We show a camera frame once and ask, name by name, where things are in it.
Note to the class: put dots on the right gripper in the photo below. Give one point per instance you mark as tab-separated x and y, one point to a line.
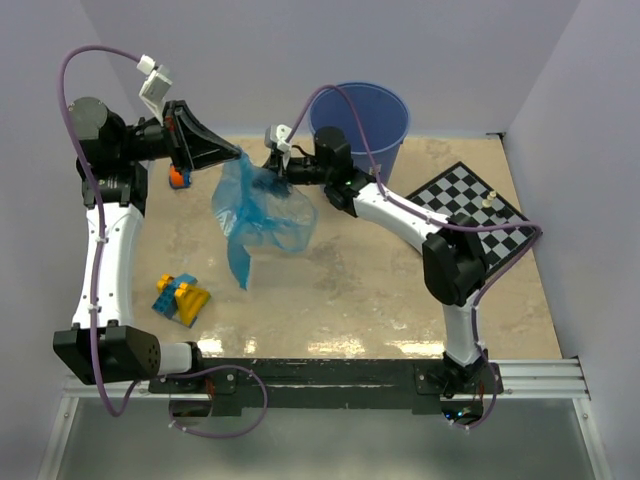
278	167

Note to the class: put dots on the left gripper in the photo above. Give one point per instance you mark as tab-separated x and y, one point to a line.
204	147

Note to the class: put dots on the single blue trash bag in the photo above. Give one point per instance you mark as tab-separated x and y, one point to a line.
256	208

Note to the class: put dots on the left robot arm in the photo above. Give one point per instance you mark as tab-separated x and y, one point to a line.
102	343

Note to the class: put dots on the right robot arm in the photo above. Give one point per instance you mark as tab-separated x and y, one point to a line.
454	263

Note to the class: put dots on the blue plastic trash bin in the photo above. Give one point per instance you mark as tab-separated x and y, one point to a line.
374	120

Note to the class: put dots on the orange blue toy car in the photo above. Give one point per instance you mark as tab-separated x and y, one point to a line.
178	179

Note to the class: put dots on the black white chessboard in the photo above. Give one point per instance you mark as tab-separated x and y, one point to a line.
459	190

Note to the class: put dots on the yellow blue toy block pile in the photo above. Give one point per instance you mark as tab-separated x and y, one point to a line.
180	299

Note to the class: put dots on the white chess piece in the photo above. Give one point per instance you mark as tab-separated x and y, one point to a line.
487	202

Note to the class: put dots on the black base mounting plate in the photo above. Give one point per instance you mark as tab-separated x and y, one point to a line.
422	386

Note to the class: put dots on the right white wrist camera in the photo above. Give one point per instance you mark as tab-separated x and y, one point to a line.
277	137

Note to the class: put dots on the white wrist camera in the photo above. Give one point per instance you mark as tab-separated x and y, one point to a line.
277	137
156	85

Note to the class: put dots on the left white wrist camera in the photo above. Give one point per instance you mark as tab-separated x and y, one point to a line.
156	85

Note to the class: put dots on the aluminium frame rail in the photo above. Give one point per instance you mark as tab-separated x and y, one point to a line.
522	379

